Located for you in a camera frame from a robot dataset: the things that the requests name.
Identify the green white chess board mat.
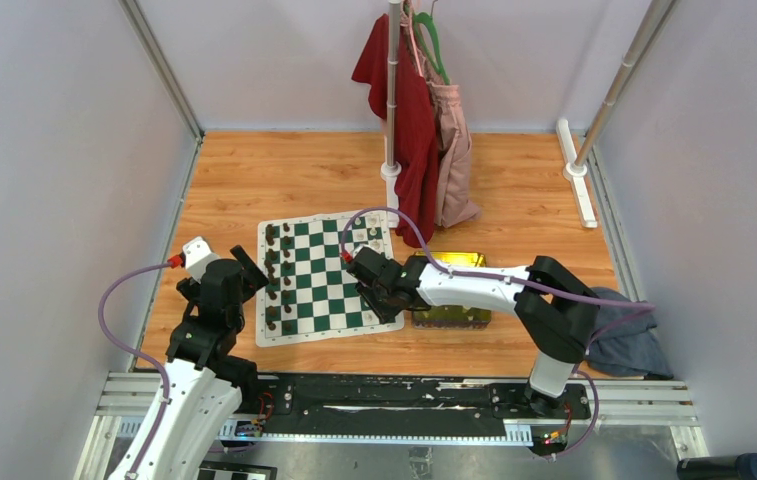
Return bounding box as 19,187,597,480
255,211,405,348

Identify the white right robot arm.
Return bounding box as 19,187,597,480
344,246,600,418

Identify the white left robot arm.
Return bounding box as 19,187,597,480
110,237,269,479

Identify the yellow tray of white pieces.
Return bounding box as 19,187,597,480
410,251,492,330

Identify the pink hanging garment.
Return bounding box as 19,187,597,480
401,1,481,228

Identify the white clothes rack pole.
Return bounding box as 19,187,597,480
381,0,403,229

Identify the red hanging garment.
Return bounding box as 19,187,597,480
351,14,439,242

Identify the white rack foot right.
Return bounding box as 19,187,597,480
555,118,599,229

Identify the grey cloth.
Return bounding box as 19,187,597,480
585,287,674,380

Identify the green clothes hanger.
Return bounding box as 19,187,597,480
411,1,451,85

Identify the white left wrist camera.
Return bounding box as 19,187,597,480
182,236,220,282

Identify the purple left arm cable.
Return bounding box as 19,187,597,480
98,259,186,480

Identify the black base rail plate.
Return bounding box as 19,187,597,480
235,373,592,438

